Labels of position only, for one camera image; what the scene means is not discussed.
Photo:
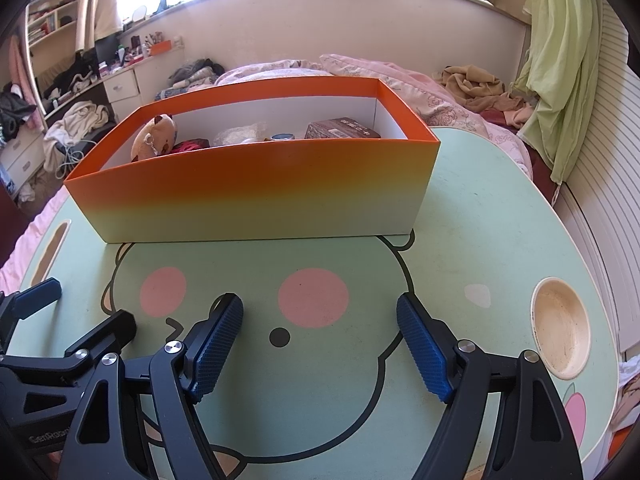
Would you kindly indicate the green hanging cloth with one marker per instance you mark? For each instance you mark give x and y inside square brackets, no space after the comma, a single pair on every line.
[561,71]

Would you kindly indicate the orange gradient cardboard box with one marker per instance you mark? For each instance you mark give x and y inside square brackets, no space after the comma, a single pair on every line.
[282,186]

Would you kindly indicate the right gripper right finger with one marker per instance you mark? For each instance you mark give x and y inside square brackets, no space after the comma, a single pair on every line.
[532,437]

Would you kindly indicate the orange desk organizer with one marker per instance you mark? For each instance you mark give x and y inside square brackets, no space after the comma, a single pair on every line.
[160,48]

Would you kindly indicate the white drawer desk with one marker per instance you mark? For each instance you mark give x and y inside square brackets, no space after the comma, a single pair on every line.
[127,89]

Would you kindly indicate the pink bed sheet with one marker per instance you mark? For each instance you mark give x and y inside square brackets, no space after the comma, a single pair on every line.
[14,269]

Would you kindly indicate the pink floral duvet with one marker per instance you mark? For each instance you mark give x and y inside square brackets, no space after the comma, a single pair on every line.
[431,101]

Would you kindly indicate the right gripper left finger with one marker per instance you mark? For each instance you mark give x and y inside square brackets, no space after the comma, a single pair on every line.
[181,372]

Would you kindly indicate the wall bookshelf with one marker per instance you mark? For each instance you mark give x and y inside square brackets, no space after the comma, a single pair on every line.
[51,33]

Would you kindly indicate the white slatted wardrobe door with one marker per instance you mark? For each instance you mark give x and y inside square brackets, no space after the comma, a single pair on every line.
[599,202]

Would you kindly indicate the grey clothes pile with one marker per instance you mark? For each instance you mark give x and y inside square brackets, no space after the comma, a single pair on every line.
[200,73]

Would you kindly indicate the white clothes heap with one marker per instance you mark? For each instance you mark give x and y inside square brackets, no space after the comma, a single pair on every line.
[63,141]

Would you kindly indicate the brown cosmetic carton box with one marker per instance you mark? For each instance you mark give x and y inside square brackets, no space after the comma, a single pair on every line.
[339,128]

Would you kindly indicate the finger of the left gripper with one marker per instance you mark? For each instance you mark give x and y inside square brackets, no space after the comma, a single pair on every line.
[21,305]
[111,335]

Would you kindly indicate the brown capybara plush keychain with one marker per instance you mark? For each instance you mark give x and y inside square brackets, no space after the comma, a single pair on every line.
[156,138]

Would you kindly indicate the tan crumpled clothes pile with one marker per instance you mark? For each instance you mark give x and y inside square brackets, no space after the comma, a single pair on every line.
[485,94]

